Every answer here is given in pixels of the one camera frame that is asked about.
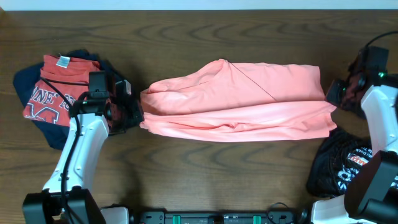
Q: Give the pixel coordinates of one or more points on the red folded printed t-shirt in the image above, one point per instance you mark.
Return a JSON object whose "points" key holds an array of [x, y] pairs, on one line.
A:
{"points": [[61, 81]]}

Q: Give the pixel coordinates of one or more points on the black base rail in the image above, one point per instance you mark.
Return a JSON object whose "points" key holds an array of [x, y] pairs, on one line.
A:
{"points": [[277, 213]]}

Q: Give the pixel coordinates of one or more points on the salmon pink shirt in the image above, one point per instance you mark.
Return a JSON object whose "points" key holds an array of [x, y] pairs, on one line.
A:
{"points": [[240, 102]]}

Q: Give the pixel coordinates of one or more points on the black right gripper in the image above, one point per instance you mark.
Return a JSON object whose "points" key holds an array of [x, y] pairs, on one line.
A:
{"points": [[331, 94]]}

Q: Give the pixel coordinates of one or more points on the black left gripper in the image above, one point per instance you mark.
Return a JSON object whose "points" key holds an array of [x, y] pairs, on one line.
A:
{"points": [[137, 114]]}

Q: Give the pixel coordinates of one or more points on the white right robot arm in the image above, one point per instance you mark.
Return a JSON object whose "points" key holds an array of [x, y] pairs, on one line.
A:
{"points": [[357, 179]]}

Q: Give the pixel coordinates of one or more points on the black printed t-shirt pile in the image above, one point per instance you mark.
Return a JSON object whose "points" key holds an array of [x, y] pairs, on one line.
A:
{"points": [[338, 160]]}

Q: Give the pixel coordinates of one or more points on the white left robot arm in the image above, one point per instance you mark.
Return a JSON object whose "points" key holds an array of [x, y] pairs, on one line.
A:
{"points": [[66, 196]]}

